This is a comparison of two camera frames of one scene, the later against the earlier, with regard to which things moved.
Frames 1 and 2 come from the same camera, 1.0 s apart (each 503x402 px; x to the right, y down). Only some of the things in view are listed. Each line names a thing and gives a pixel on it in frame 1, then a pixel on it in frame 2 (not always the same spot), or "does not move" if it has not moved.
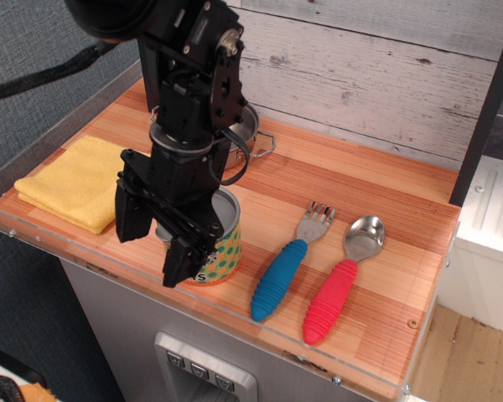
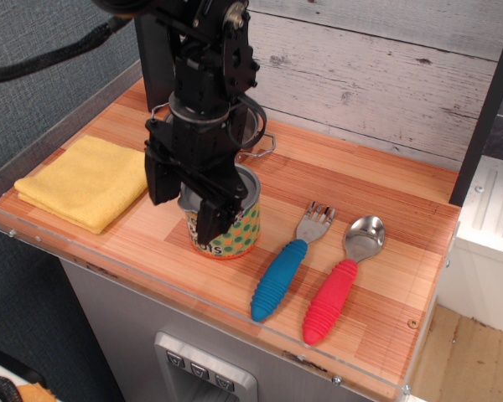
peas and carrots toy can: [221, 265] -> [242, 237]
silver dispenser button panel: [197, 373] does not move
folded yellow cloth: [78, 186] does not move
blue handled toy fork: [286, 264] does not move
